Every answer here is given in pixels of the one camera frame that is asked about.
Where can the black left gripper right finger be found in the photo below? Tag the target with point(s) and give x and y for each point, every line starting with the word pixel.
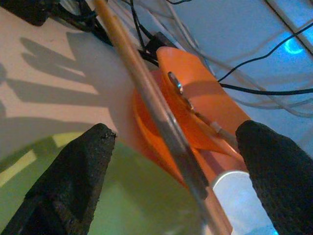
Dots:
pixel 281 183

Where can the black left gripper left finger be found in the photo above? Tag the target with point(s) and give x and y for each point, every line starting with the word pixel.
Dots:
pixel 68 183

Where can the white bowl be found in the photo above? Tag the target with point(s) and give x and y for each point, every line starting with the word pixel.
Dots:
pixel 234 203

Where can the green plate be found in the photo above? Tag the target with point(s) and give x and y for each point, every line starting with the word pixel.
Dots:
pixel 137 195

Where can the silver metal utensil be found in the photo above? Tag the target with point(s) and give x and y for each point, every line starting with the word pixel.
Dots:
pixel 181 151

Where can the wooden chopstick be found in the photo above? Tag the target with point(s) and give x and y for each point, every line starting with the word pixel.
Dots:
pixel 117 36
pixel 127 39

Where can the orange plate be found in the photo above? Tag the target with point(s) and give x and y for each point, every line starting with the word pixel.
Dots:
pixel 144 132

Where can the black plug adapter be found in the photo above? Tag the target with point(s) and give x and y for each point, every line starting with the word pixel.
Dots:
pixel 157 41

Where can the black power strip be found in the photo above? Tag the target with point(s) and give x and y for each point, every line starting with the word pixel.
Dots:
pixel 29 12

